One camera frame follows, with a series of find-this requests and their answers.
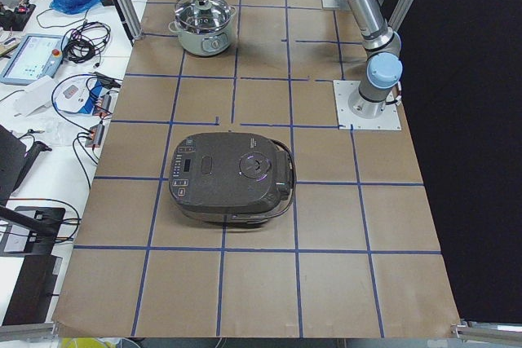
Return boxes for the glass pot lid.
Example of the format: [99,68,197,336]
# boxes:
[174,0,236,33]

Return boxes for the pale green electric pot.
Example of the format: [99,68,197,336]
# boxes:
[168,16,235,57]

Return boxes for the grey usb hub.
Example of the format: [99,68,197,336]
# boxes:
[92,94,113,118]
[85,123,106,148]

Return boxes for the white round device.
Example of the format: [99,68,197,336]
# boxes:
[51,76,94,114]

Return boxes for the teach pendant tablet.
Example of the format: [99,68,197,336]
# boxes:
[1,33,64,86]

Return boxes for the black rice cooker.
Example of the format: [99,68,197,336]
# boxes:
[169,132,296,225]

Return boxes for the brown paper table cover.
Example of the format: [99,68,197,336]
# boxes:
[51,0,462,340]

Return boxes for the black flat box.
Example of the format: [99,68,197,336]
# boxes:
[1,255,62,326]

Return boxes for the black coiled cable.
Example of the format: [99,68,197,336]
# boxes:
[60,20,112,68]

